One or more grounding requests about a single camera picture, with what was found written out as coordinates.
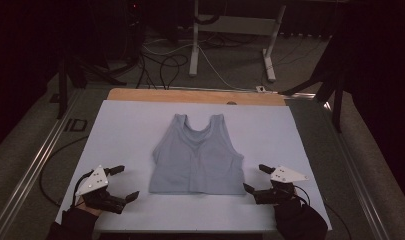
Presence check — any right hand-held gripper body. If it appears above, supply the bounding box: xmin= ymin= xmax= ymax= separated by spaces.
xmin=253 ymin=165 xmax=309 ymax=205

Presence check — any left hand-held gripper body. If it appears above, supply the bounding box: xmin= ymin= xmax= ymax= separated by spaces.
xmin=74 ymin=164 xmax=128 ymax=215

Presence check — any light blue tank top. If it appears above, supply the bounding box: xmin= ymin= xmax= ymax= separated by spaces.
xmin=148 ymin=113 xmax=247 ymax=196

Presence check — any person's left hand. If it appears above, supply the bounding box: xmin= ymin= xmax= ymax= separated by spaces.
xmin=74 ymin=198 xmax=104 ymax=218

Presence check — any person's right hand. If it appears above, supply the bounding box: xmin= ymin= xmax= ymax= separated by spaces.
xmin=273 ymin=198 xmax=303 ymax=218

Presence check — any black tripod stand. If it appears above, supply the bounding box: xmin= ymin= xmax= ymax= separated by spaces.
xmin=279 ymin=34 xmax=345 ymax=134
xmin=49 ymin=49 xmax=128 ymax=120

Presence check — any dark computer tower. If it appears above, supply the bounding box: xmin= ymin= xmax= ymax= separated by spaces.
xmin=121 ymin=0 xmax=146 ymax=63

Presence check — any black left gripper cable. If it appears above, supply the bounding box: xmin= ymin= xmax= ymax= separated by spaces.
xmin=39 ymin=134 xmax=95 ymax=208

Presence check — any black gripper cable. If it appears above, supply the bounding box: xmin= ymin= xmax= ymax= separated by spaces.
xmin=293 ymin=184 xmax=354 ymax=240
xmin=39 ymin=134 xmax=95 ymax=208

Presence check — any aluminium floor rail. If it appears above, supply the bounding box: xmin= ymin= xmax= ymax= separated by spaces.
xmin=323 ymin=99 xmax=389 ymax=240
xmin=0 ymin=89 xmax=85 ymax=240

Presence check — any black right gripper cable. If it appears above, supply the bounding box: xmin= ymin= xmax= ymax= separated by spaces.
xmin=293 ymin=184 xmax=354 ymax=240

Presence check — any black looped floor cable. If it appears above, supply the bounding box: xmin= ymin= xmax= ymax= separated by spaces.
xmin=135 ymin=52 xmax=190 ymax=90

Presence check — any white floor cable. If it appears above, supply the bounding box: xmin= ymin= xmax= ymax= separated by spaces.
xmin=142 ymin=38 xmax=258 ymax=92

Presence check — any white metal stand frame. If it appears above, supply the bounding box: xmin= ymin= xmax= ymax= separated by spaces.
xmin=188 ymin=0 xmax=287 ymax=83

